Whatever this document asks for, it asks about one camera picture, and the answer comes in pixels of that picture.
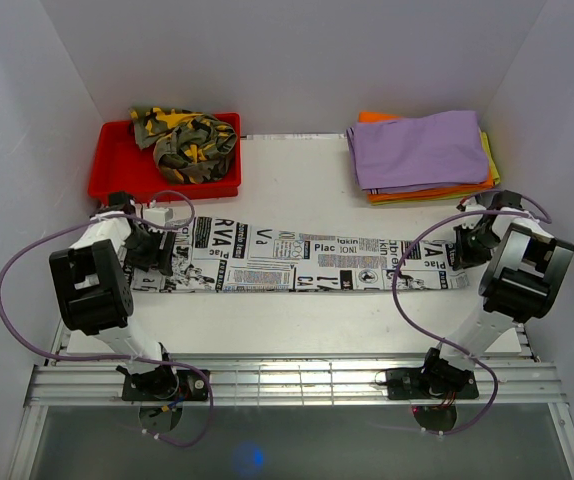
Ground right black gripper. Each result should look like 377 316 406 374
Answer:
454 224 501 271

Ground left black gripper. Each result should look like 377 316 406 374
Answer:
121 225 176 276

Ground newspaper print trousers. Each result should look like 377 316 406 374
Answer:
124 217 469 293

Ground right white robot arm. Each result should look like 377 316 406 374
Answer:
418 190 574 397

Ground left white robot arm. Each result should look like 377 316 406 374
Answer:
49 191 179 400

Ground folded yellow trousers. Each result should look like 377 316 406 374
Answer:
480 131 501 186

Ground folded purple trousers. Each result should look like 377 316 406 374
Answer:
345 109 491 193

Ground camouflage trousers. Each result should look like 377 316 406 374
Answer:
129 107 238 185

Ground folded orange trousers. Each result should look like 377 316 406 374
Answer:
356 110 497 206

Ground red plastic bin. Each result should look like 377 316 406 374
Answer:
87 120 242 203

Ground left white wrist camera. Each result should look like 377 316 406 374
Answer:
142 207 174 228

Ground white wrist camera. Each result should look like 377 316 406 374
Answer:
142 207 174 228
457 197 485 215

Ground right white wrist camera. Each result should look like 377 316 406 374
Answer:
457 197 485 215

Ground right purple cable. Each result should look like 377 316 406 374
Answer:
391 189 553 436

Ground purple cable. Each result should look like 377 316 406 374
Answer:
0 189 216 448
391 189 553 436

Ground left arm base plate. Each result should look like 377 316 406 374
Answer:
121 367 209 403

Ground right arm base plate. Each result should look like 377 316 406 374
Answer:
385 367 479 400

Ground aluminium mounting rail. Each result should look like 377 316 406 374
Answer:
25 360 567 407

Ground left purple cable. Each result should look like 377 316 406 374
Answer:
0 189 216 448

